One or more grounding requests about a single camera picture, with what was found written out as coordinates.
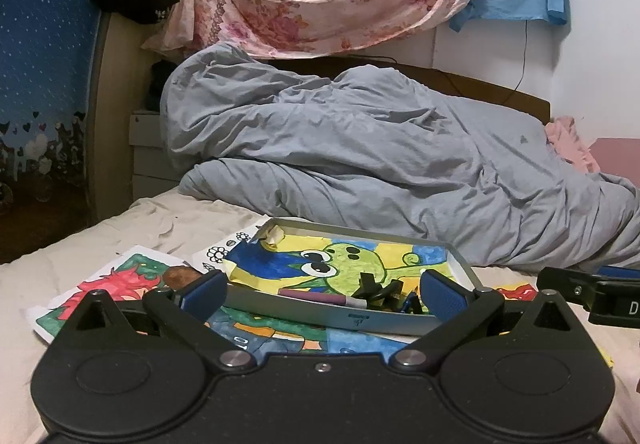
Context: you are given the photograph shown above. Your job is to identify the blue precision screwdriver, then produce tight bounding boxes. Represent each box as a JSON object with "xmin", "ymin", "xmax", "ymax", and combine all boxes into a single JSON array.
[{"xmin": 397, "ymin": 291, "xmax": 424, "ymax": 315}]

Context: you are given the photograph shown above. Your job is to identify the walnut on painting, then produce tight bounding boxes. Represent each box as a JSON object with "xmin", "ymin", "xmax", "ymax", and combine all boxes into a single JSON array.
[{"xmin": 163, "ymin": 265, "xmax": 201, "ymax": 290}]

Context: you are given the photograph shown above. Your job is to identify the yellow painting with red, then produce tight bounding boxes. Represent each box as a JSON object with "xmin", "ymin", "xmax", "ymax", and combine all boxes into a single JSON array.
[{"xmin": 491, "ymin": 283, "xmax": 616, "ymax": 370}]

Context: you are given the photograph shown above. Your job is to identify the soccer boy painting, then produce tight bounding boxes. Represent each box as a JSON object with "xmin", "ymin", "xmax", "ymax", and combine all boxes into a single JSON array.
[{"xmin": 25, "ymin": 243, "xmax": 331, "ymax": 358}]

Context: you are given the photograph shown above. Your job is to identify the blue underwater painting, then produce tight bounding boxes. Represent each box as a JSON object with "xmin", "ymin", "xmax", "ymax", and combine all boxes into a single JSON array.
[{"xmin": 299, "ymin": 325, "xmax": 421, "ymax": 358}]

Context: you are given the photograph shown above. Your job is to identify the silver shallow tray box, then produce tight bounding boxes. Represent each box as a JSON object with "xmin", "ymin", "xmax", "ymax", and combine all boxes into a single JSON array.
[{"xmin": 202, "ymin": 218, "xmax": 482, "ymax": 336}]

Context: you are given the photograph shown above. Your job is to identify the purple marker pen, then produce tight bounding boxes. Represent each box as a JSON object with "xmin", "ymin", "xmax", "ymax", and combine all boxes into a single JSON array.
[{"xmin": 278, "ymin": 288, "xmax": 367, "ymax": 309}]

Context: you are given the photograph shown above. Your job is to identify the grey storage boxes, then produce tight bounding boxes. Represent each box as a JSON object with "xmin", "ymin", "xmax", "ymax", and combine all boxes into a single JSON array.
[{"xmin": 129, "ymin": 111, "xmax": 181, "ymax": 201}]

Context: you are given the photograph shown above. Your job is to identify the pink blanket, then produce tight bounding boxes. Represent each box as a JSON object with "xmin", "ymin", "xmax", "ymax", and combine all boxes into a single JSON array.
[{"xmin": 544, "ymin": 116, "xmax": 600, "ymax": 173}]

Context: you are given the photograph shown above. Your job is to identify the grey duvet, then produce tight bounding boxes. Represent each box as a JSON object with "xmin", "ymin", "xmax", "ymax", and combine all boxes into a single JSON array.
[{"xmin": 160, "ymin": 44, "xmax": 639, "ymax": 271}]

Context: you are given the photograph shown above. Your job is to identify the wooden headboard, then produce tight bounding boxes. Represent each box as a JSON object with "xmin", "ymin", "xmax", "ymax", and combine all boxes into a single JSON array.
[{"xmin": 87, "ymin": 15, "xmax": 551, "ymax": 221}]

